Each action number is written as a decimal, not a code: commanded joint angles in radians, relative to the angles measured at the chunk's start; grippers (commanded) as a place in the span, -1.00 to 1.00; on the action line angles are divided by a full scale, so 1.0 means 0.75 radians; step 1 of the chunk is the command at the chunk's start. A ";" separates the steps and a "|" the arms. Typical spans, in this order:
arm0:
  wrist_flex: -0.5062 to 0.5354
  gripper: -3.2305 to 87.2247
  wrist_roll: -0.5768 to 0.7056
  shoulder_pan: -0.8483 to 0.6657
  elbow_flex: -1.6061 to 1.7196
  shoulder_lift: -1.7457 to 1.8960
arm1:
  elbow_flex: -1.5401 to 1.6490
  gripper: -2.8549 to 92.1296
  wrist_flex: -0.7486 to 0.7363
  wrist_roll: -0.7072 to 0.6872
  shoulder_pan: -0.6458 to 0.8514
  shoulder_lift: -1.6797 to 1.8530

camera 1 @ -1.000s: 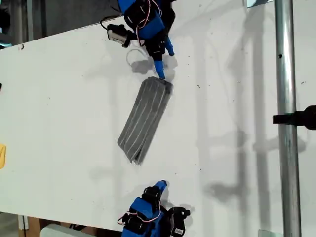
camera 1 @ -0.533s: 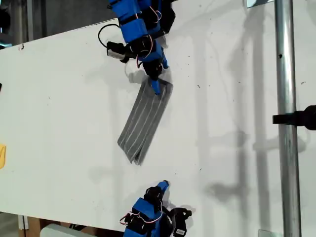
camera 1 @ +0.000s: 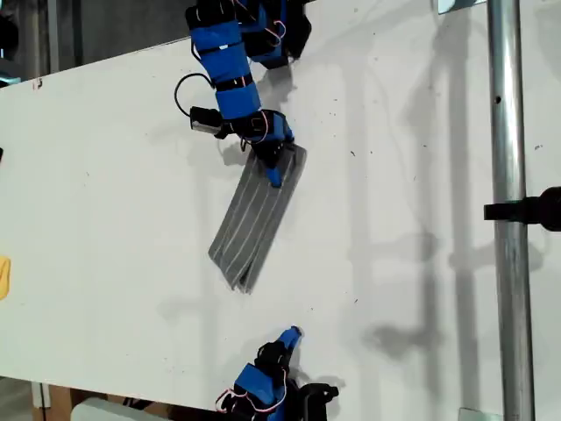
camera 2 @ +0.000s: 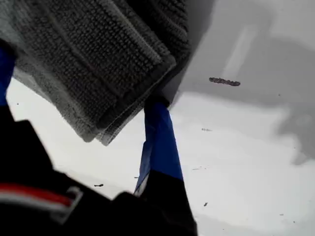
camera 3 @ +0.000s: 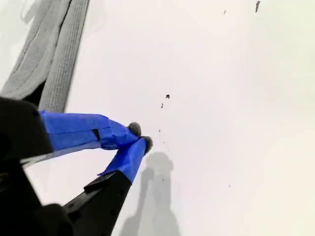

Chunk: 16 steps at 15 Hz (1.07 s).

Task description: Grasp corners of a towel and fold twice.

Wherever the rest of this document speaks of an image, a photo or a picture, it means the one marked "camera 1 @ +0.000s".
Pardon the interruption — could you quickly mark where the grey striped towel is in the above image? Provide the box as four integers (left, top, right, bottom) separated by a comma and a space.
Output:
207, 142, 309, 296

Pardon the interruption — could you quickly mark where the white box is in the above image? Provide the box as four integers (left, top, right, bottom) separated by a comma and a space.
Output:
70, 396, 172, 421

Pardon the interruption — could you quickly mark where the wooden table leg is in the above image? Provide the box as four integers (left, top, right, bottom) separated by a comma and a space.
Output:
46, 385, 74, 411

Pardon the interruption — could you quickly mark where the black clamp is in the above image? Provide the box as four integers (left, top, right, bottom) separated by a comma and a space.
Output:
483, 186, 561, 232

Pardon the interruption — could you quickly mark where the yellow object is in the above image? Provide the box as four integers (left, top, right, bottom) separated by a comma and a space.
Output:
0, 256, 12, 302

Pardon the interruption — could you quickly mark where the gripper camera stalk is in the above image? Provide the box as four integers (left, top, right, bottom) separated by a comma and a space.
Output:
214, 120, 238, 140

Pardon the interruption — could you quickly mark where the gripper camera cable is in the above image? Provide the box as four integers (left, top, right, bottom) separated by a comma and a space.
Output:
174, 73, 218, 118

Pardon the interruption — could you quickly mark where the steel post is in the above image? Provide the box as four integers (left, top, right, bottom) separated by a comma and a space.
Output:
485, 0, 536, 421

